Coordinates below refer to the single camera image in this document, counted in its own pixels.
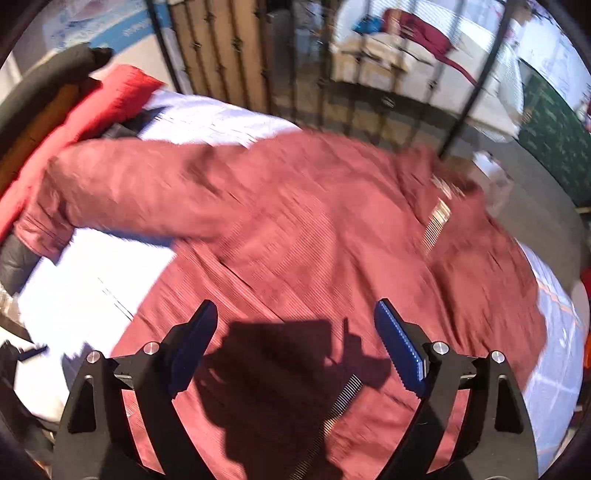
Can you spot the black quilted jacket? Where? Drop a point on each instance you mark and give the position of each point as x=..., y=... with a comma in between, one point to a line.
x=14, y=263

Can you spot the dark grey garment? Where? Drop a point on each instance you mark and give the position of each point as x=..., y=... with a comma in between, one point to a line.
x=51, y=69

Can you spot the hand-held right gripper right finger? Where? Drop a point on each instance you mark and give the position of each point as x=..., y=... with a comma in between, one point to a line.
x=399, y=346

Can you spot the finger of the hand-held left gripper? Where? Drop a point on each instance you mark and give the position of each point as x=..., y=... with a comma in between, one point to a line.
x=31, y=352

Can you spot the brown garment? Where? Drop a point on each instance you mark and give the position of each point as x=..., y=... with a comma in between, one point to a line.
x=32, y=134

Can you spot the blue checked bed sheet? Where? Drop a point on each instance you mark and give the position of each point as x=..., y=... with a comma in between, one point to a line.
x=92, y=277

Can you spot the maroon quilted jacket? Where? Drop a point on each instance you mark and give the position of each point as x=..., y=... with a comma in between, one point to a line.
x=300, y=221

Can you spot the red puffer jacket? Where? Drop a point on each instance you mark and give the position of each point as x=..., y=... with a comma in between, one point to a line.
x=92, y=110

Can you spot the dark red cloth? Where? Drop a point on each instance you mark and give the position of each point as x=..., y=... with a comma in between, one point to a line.
x=429, y=37

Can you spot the white and beige bedding bundle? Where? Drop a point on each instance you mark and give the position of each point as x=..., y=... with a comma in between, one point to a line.
x=369, y=55

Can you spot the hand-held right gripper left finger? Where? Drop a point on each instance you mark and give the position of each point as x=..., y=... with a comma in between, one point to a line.
x=198, y=341

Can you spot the green patterned cloth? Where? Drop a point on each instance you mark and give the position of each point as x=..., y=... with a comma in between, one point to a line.
x=554, y=124

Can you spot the black iron railing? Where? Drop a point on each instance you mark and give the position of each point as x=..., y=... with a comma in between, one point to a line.
x=258, y=69

